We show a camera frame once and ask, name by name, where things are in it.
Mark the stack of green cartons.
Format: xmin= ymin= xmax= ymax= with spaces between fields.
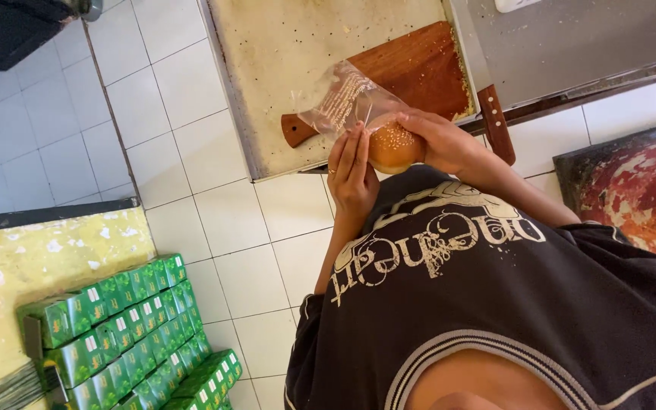
xmin=16 ymin=253 xmax=244 ymax=410

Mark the clear printed plastic bag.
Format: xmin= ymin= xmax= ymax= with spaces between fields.
xmin=296 ymin=60 xmax=410 ymax=141

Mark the large wooden-handled knife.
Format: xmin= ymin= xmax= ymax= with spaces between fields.
xmin=448 ymin=0 xmax=517 ymax=166

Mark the black bulky object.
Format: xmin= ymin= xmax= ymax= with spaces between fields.
xmin=0 ymin=0 xmax=104 ymax=106

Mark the red mottled slab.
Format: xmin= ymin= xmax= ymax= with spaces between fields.
xmin=552 ymin=117 xmax=656 ymax=275

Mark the worn metal baking tray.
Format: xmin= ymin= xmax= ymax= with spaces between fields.
xmin=199 ymin=0 xmax=484 ymax=183

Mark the dark grey printed t-shirt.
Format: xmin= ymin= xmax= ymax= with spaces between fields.
xmin=284 ymin=165 xmax=656 ymax=410

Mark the person's right hand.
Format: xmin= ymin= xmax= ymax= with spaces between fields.
xmin=394 ymin=108 xmax=487 ymax=178

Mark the person's left hand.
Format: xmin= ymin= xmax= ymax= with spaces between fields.
xmin=327 ymin=121 xmax=380 ymax=221

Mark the pile of flat grey cartons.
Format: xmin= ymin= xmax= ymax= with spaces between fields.
xmin=0 ymin=360 xmax=46 ymax=410

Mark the wooden cutting board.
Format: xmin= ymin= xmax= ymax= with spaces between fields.
xmin=281 ymin=21 xmax=472 ymax=149

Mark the white plastic object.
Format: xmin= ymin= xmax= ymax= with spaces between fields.
xmin=494 ymin=0 xmax=543 ymax=14

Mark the sesame seed bun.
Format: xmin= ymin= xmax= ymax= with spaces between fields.
xmin=367 ymin=117 xmax=426 ymax=175

